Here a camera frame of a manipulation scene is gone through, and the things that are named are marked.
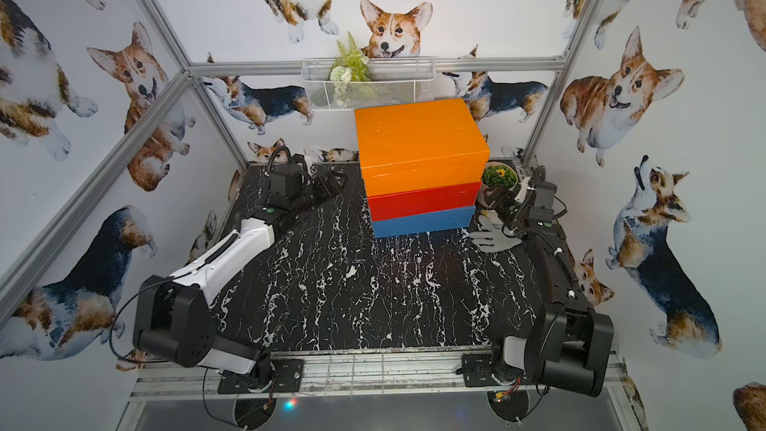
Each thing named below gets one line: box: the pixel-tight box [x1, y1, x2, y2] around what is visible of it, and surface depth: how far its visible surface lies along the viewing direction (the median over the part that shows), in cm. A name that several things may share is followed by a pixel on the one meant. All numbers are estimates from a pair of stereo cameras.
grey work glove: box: [468, 214, 523, 253], surface depth 99 cm
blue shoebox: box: [371, 205, 476, 239], surface depth 94 cm
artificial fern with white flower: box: [329, 30, 372, 107], surface depth 85 cm
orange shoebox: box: [354, 97, 491, 198], surface depth 77 cm
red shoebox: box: [367, 180, 482, 223], surface depth 87 cm
